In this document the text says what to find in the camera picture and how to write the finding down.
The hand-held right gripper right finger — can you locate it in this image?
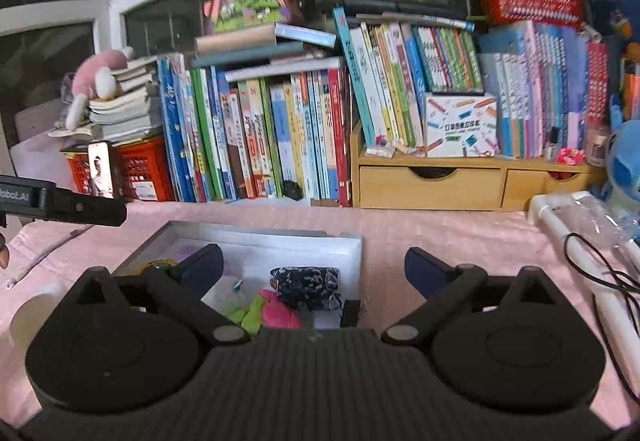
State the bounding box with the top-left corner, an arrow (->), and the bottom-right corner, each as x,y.
381,247 -> 568,346

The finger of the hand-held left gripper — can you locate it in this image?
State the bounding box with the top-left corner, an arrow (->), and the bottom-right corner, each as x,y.
47,188 -> 127,228

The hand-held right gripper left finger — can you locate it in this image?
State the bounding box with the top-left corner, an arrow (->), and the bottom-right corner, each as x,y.
62,243 -> 251,347

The green scrunchie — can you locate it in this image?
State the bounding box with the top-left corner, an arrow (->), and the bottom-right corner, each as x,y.
227,293 -> 269,337

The pink scrunchie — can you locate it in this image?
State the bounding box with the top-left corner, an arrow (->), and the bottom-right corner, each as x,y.
259,290 -> 302,328

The white storage box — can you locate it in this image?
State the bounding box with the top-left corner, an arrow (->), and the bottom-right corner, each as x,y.
112,220 -> 364,329

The dark blue patterned pouch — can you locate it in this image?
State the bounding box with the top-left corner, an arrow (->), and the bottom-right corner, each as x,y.
270,267 -> 342,313

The smartphone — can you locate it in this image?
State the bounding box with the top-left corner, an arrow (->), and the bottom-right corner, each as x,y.
87,141 -> 117,200

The pink striped tablecloth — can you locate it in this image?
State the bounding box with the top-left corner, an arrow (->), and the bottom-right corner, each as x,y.
0,198 -> 640,427

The red plastic crate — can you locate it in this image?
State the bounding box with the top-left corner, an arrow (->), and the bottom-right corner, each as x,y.
61,138 -> 174,202

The wooden drawer organiser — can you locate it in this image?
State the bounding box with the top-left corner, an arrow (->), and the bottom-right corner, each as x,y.
350,121 -> 610,212

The black binder clip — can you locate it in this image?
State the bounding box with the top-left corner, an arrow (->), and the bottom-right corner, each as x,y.
340,299 -> 362,328

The stack of worn books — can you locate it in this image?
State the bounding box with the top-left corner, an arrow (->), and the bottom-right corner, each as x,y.
49,56 -> 164,145

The pink white plush toy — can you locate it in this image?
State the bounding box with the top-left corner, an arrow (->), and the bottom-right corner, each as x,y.
65,48 -> 136,132

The row of tall picture books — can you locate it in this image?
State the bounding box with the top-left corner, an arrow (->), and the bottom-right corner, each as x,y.
156,65 -> 354,208

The white printed carton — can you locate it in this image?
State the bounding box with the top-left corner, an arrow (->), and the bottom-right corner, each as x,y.
424,92 -> 499,158

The clear plastic bag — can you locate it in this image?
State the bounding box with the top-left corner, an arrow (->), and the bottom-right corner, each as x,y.
564,196 -> 640,253

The row of thin paperback books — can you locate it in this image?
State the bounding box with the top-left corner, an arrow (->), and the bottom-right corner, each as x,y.
332,6 -> 486,150

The row of blue pink workbooks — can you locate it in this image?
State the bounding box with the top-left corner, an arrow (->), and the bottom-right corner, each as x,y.
477,20 -> 612,160

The flat lying books pile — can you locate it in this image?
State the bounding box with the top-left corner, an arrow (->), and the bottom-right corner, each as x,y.
189,23 -> 347,82

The blue alien plush toy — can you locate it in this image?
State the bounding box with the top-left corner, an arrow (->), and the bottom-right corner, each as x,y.
590,93 -> 640,242

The black long case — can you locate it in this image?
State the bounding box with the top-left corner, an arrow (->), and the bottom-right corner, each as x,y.
309,0 -> 482,20

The white cable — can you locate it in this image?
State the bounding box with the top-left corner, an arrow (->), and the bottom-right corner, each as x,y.
5,225 -> 97,290

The white pipe frame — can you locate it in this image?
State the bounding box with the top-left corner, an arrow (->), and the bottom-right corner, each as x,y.
529,191 -> 640,338

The black cable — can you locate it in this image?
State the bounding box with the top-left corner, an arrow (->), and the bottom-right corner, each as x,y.
564,232 -> 640,408

